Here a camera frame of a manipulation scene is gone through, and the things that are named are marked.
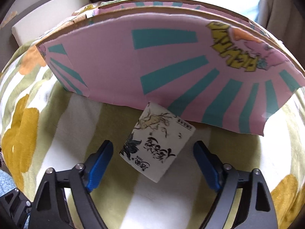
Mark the white box black calligraphy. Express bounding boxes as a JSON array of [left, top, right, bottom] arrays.
[[119, 102, 195, 183]]

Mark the light blue fluffy cloth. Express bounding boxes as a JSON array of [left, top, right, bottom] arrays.
[[0, 170, 16, 196]]

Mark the floral striped blanket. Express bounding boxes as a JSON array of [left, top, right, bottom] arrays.
[[0, 0, 305, 229]]

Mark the brown right curtain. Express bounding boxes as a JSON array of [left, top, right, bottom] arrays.
[[258, 0, 304, 60]]

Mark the pink teal cardboard box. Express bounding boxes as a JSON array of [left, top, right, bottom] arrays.
[[37, 0, 304, 135]]

